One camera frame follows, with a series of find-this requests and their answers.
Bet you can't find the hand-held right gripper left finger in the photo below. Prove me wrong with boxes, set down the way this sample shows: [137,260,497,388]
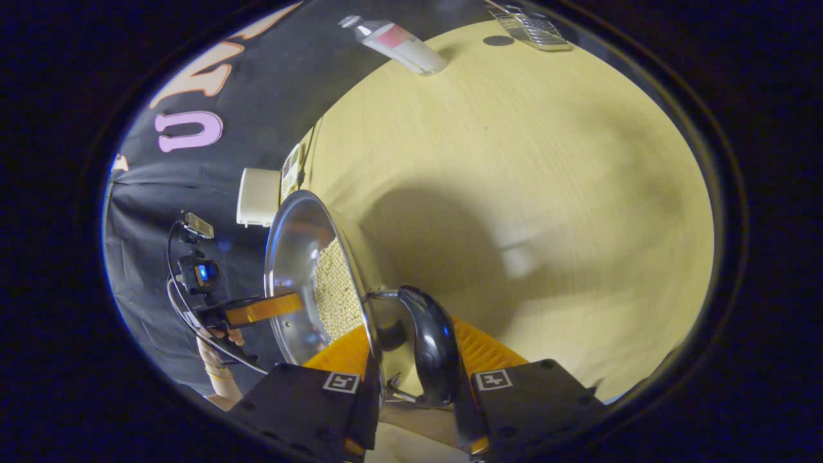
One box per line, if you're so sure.
[228,323,384,462]

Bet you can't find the pile of soybeans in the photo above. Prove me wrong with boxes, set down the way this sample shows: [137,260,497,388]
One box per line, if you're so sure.
[313,238,365,341]

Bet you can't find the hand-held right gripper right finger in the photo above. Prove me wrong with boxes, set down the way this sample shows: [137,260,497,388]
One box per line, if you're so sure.
[450,315,608,458]

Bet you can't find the wire mesh holder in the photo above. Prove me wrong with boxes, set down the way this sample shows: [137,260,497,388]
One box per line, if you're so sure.
[492,5,572,52]

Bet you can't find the steel pot with black handle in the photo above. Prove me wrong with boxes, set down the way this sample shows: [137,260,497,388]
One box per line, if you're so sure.
[264,190,462,410]

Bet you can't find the clear bottle with pink label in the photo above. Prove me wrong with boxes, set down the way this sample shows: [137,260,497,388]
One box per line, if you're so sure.
[339,15,449,77]

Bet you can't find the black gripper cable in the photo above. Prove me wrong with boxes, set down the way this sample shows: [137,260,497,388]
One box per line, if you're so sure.
[166,220,269,376]

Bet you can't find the white divided dish with beans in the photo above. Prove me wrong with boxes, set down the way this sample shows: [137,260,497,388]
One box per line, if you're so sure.
[281,143,306,197]

